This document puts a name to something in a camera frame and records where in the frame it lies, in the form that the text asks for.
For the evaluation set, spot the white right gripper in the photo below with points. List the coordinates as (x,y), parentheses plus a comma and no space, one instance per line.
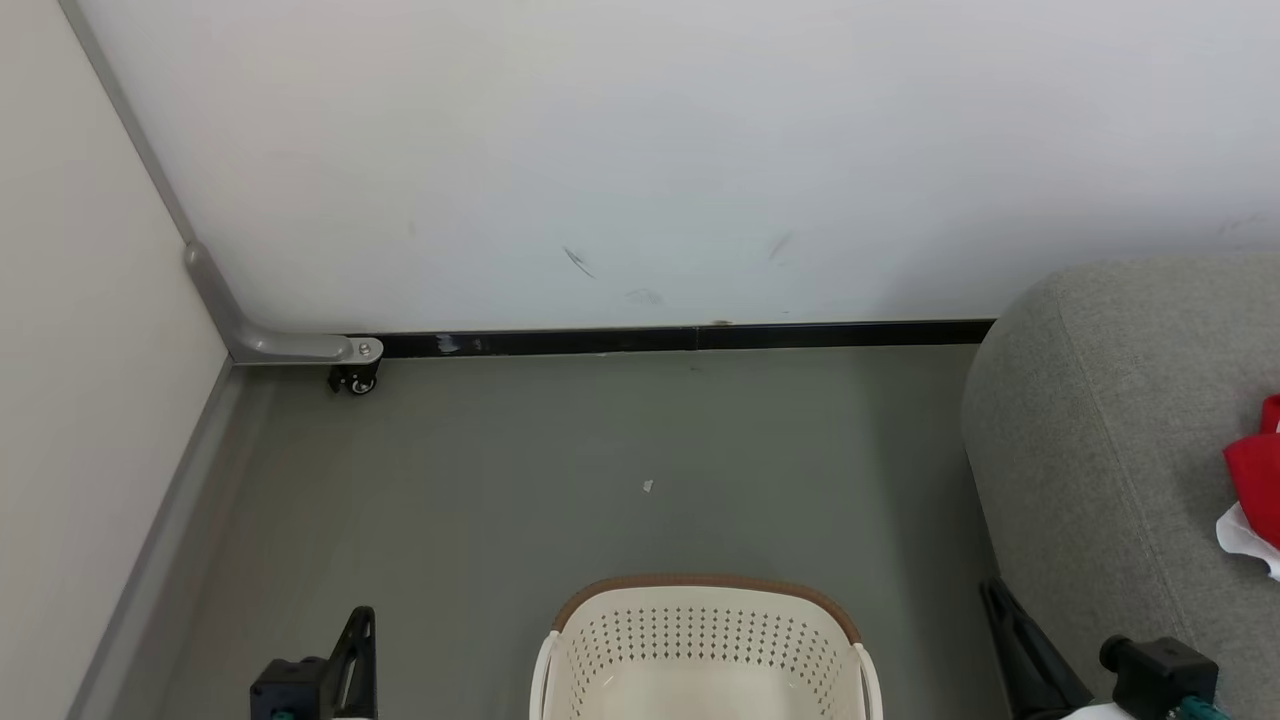
(1095,714)

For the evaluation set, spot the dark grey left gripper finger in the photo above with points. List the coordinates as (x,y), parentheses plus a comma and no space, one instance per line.
(358,670)

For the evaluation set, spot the white garment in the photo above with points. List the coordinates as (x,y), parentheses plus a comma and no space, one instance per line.
(1240,535)

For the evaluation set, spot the red jersey with black print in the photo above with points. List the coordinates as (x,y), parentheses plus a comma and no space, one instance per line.
(1255,480)

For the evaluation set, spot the grey fabric sofa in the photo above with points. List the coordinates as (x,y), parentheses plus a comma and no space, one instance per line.
(1100,450)

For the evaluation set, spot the black caster wheel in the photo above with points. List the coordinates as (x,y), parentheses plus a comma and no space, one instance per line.
(355,380)

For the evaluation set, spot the grey metal partition foot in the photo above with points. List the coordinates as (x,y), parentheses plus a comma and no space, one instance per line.
(290,347)

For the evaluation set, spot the cream perforated laundry basket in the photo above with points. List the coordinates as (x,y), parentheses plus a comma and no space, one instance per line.
(700,650)

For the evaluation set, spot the cream partition panel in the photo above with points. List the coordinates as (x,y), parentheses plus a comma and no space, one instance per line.
(80,400)

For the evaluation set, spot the black baseboard strip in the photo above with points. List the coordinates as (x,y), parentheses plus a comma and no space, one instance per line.
(600,341)

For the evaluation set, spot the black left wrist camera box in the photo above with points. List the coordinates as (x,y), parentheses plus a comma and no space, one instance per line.
(290,690)

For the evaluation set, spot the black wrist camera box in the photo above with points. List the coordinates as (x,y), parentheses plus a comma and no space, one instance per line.
(290,690)
(1165,680)

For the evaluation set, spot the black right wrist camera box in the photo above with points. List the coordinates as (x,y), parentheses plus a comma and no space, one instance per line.
(1165,680)

